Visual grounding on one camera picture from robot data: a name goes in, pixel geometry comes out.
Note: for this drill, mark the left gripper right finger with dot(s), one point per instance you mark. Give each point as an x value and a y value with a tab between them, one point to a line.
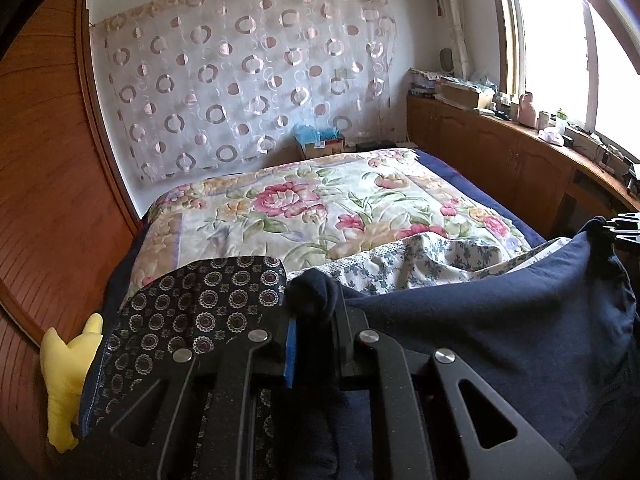
425	398

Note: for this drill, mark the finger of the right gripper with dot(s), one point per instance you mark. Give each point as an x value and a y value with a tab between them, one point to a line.
624	230

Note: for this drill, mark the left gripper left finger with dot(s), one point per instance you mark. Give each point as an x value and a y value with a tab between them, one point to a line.
193	417

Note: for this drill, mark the navy printed t-shirt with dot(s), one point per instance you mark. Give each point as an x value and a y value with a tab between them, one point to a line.
559	340

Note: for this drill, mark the wooden sideboard cabinet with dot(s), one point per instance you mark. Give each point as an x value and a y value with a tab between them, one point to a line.
552	189

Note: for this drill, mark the dark circle-patterned folded garment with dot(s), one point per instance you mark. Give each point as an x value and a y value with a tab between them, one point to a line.
199	307

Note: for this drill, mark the yellow plush toy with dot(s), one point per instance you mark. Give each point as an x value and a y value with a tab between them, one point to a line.
64	368

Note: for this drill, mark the pink bottle on sideboard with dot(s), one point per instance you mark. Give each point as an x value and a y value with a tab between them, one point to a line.
527	115

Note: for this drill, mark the blue floral white sheet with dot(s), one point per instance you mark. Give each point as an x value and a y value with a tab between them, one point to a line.
428	259

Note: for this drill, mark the cardboard box on sideboard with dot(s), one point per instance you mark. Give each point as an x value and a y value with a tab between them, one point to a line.
464	96

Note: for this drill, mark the floral pink quilt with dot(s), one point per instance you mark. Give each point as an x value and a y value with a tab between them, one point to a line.
317	211

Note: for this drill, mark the cardboard box with blue items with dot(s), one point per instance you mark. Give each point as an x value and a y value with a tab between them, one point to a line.
313	142

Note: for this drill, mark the circle-patterned sheer curtain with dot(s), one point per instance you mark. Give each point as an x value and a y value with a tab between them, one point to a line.
213	85

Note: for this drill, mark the window with wooden frame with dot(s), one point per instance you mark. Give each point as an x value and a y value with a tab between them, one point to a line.
567	57

